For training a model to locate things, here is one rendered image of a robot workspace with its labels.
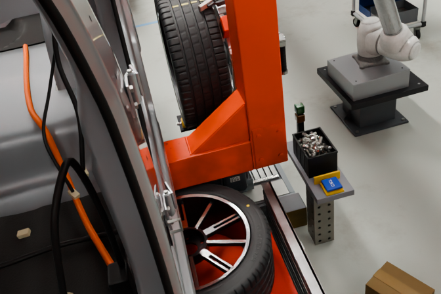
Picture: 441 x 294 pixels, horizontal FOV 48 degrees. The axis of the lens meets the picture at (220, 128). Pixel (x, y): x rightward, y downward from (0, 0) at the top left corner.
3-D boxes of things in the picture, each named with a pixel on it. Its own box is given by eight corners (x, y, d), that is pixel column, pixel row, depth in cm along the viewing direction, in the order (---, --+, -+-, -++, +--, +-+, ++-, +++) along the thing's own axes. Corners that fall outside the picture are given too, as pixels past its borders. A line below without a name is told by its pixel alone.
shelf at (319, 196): (283, 147, 244) (283, 142, 242) (315, 139, 246) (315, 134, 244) (317, 205, 209) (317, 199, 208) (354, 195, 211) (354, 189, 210)
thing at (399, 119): (382, 88, 350) (385, 50, 333) (423, 125, 310) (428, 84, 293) (317, 105, 344) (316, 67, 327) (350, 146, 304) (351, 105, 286)
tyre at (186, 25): (189, 150, 255) (163, 51, 285) (233, 139, 258) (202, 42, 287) (178, 81, 197) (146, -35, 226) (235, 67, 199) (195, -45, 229)
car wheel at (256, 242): (98, 262, 220) (82, 226, 206) (224, 198, 242) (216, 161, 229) (157, 385, 171) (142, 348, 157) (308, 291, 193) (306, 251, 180)
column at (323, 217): (308, 231, 253) (304, 169, 229) (325, 226, 254) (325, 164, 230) (315, 245, 245) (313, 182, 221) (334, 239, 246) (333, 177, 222)
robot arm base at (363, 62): (378, 48, 313) (378, 40, 310) (390, 63, 295) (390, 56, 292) (350, 53, 314) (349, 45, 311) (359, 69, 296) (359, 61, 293)
